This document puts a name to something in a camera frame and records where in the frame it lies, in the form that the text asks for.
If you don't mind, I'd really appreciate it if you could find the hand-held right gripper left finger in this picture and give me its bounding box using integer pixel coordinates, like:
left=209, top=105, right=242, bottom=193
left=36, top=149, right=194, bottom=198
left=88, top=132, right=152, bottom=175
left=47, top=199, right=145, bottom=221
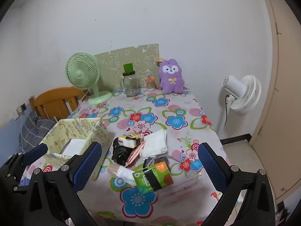
left=25, top=141, right=103, bottom=226

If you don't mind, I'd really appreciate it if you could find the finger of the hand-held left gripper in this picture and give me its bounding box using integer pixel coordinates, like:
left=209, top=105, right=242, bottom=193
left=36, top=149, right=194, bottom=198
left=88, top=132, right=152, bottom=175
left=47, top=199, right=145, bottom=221
left=7, top=144, right=49, bottom=170

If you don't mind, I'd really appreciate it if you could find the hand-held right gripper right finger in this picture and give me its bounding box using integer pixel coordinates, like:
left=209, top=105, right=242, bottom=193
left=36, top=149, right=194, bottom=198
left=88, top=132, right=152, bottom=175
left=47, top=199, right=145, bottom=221
left=198, top=142, right=277, bottom=226

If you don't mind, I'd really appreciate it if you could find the clear plastic pack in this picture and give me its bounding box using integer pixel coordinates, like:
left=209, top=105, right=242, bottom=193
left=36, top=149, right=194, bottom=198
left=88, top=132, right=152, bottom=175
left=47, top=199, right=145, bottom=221
left=155, top=172, right=205, bottom=205

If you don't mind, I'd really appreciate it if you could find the white bottle beige cap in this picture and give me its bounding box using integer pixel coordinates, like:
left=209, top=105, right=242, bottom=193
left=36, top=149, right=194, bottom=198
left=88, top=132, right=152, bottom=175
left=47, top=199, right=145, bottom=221
left=107, top=163, right=135, bottom=186

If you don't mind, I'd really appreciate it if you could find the yellow cartoon paper box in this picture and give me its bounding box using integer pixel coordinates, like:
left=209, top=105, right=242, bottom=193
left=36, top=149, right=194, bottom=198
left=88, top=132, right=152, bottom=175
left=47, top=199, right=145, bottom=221
left=39, top=117, right=111, bottom=181

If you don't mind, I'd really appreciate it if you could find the yellow cartoon tissue pack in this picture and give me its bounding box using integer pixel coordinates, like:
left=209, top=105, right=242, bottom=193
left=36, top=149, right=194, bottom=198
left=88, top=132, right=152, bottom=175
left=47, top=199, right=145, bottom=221
left=118, top=134, right=144, bottom=149

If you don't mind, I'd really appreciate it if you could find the pink face mask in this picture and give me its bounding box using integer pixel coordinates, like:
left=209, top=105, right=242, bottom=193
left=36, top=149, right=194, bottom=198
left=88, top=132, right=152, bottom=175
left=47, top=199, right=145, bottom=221
left=125, top=142, right=145, bottom=167

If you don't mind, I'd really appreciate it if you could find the green orange drink carton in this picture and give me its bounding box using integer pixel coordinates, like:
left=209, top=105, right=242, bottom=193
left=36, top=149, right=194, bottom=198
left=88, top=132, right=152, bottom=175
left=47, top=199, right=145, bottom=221
left=132, top=162, right=174, bottom=195

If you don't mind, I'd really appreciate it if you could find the white tissue pack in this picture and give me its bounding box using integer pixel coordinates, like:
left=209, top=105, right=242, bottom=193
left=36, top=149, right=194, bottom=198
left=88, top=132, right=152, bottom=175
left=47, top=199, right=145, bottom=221
left=140, top=129, right=168, bottom=159

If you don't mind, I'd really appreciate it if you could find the grey fabric pouch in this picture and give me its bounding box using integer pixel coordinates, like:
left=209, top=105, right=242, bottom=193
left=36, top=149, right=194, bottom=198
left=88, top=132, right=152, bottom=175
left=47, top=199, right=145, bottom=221
left=143, top=155, right=170, bottom=169

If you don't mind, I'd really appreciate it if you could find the white paper sheet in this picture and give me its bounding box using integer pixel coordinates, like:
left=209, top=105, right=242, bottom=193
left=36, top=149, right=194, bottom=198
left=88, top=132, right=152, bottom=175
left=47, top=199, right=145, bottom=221
left=60, top=138, right=88, bottom=156

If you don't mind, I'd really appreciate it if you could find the grey plaid pillow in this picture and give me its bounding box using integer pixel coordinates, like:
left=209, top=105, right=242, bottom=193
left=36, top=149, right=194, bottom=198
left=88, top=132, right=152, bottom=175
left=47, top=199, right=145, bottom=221
left=19, top=111, right=58, bottom=150

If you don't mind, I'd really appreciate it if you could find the wooden bed headboard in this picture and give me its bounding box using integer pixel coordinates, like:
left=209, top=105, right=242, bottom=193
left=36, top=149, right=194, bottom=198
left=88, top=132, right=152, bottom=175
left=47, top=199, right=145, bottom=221
left=29, top=87, right=88, bottom=120

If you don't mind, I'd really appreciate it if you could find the floral tablecloth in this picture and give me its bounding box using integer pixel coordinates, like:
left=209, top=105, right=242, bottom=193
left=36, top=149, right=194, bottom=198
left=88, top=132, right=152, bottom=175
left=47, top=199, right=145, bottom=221
left=19, top=85, right=238, bottom=226

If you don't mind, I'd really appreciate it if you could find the white standing fan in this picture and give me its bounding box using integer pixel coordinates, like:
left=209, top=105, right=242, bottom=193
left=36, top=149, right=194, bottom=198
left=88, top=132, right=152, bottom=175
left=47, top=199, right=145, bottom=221
left=216, top=74, right=262, bottom=139

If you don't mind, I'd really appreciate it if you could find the glass jar mug green lid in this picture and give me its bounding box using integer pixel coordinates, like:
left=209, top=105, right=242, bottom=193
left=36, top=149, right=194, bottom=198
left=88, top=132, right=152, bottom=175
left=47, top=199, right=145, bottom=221
left=120, top=63, right=140, bottom=97

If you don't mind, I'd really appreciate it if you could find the green desk fan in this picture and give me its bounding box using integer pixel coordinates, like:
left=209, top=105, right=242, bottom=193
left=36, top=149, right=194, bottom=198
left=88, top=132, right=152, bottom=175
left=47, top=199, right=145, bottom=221
left=65, top=52, right=113, bottom=105

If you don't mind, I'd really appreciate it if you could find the purple plush rabbit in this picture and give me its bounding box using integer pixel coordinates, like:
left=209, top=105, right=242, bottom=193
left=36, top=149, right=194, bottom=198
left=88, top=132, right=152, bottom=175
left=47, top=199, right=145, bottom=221
left=156, top=58, right=185, bottom=95

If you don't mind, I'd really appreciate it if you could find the beige door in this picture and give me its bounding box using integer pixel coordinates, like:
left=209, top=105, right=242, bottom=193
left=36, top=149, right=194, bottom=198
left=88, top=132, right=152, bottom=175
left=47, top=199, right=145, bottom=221
left=249, top=0, right=301, bottom=203

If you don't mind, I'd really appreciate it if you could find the clear cotton swab jar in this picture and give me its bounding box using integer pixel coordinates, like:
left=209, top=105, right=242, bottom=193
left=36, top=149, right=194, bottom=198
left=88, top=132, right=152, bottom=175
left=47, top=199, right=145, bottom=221
left=145, top=76, right=156, bottom=91

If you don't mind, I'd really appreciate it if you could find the green patterned board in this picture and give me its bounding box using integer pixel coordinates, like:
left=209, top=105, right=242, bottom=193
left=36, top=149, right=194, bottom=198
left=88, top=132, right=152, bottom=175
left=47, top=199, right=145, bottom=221
left=94, top=44, right=160, bottom=92

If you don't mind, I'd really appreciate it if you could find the white charging cable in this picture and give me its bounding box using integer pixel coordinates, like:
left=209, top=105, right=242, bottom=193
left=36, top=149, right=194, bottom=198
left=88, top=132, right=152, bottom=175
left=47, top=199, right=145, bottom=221
left=19, top=115, right=24, bottom=147

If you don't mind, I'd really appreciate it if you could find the black fan power cable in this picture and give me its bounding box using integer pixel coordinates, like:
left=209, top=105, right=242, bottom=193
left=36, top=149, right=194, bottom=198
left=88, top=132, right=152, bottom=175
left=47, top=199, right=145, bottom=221
left=223, top=94, right=232, bottom=126

